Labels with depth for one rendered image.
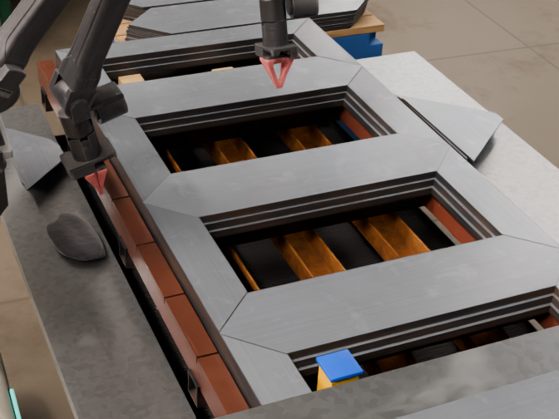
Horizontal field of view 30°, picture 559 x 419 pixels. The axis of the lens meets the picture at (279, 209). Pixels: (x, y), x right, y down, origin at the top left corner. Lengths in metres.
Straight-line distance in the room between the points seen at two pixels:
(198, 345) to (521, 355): 0.60
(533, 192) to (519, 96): 2.19
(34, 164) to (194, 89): 0.43
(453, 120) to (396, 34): 2.48
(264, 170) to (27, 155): 0.66
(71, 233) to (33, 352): 0.84
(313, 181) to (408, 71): 0.87
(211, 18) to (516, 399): 1.86
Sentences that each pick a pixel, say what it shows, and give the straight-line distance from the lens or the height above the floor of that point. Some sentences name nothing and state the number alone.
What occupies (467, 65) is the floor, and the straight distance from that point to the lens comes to 4.96.
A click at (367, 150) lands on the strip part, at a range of 2.40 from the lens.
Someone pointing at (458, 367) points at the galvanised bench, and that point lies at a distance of 1.54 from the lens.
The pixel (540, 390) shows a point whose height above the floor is 1.07.
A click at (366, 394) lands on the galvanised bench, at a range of 1.48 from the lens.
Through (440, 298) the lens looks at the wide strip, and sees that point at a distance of 1.97.
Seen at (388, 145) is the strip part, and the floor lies 0.87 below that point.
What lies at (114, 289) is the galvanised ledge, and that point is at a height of 0.68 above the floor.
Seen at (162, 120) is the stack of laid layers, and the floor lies 0.85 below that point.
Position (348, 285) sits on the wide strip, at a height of 0.87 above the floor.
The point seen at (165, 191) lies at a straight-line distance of 2.21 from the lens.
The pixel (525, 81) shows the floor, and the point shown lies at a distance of 4.89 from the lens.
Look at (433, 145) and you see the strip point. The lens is 2.45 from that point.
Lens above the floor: 2.05
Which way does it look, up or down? 33 degrees down
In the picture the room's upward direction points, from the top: 3 degrees clockwise
